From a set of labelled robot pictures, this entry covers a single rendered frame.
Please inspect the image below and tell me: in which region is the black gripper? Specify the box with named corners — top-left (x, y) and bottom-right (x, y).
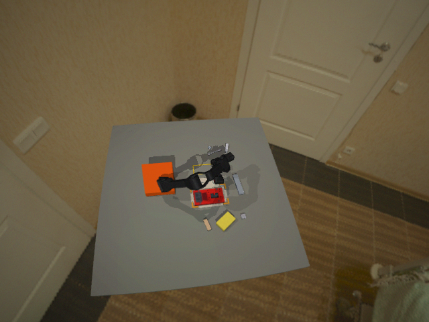
top-left (211, 159), bottom-right (224, 184)

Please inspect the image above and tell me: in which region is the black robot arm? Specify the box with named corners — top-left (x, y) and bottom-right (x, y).
top-left (156, 152), bottom-right (235, 193)

